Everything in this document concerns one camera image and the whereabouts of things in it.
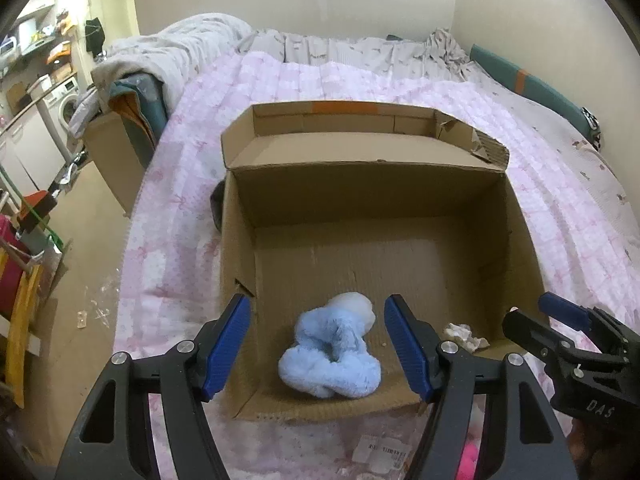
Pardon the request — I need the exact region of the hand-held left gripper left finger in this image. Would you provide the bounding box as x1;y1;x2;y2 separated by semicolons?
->
54;292;252;480

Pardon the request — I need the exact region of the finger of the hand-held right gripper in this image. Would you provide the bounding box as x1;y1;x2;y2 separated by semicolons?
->
539;292;633;348
502;310;576;366

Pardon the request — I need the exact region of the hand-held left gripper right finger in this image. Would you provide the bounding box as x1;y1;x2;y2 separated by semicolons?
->
384;294;583;480

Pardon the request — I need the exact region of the white patterned sock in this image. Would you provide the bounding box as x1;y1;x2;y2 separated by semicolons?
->
442;322;491;353

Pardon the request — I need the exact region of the white fluffy sock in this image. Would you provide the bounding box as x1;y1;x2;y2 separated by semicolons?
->
327;292;376;333

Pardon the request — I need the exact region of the light blue fluffy sock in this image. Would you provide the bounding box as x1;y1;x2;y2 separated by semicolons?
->
277;302;383;401

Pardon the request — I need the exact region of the pink fluffy sock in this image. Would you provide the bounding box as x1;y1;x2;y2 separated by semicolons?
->
457;442;488;480

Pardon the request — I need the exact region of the clear plastic packet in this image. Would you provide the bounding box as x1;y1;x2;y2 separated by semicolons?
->
350;432;416;473

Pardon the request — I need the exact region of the yellow wooden board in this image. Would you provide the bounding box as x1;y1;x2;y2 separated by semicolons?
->
5;262;45;408

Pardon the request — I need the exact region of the pink quilted bed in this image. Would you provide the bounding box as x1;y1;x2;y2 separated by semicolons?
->
112;50;640;480

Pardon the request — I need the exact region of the brown cardboard storage box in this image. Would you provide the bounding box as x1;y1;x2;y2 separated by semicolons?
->
82;110;151;218

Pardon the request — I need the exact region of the magenta bag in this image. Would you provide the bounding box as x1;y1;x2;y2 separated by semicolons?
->
0;215;28;318

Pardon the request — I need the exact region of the red and black tool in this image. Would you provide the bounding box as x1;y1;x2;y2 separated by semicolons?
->
20;190;58;233

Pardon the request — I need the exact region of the folded teal and orange cloth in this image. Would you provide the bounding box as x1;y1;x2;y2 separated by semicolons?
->
107;77;168;156

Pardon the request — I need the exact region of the teal orange pillow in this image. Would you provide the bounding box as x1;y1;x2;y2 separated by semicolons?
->
470;44;601;136

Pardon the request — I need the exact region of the white kitchen cabinet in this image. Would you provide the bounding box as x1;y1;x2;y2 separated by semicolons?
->
0;105;68;196

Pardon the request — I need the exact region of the white washing machine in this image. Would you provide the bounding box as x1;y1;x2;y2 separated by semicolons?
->
40;80;83;156

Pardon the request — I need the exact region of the grey bundled duvet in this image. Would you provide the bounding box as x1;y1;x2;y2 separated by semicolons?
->
67;12;253;136

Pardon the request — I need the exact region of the dark hanging garment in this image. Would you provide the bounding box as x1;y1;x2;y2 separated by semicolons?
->
85;17;106;53

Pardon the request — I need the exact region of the cluttered kitchen shelf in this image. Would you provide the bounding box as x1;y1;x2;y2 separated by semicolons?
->
0;7;83;78

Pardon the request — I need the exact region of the black buckle strap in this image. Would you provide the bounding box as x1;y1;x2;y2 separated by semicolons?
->
582;107;603;153

